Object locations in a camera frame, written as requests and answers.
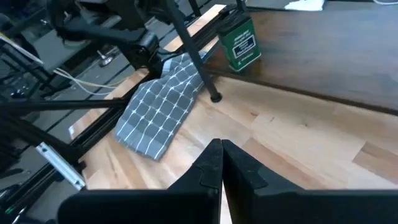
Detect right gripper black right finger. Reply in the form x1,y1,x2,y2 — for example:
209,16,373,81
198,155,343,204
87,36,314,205
221,139,398,224

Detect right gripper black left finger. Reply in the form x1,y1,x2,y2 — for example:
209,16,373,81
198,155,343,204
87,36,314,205
58,138,224,224

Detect green spice tin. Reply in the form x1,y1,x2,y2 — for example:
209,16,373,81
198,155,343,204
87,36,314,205
216,14,262,73

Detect grey cloth with white grid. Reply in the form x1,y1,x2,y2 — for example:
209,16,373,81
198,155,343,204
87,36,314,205
113,51,208,161

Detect white paper scrap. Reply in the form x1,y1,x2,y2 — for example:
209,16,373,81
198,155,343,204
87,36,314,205
284,0,326,12

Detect white and yellow cables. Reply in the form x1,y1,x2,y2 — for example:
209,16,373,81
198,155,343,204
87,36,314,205
52,67,128,96

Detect silver aluminium rail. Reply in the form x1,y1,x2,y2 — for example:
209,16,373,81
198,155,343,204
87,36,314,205
35,142,87,190

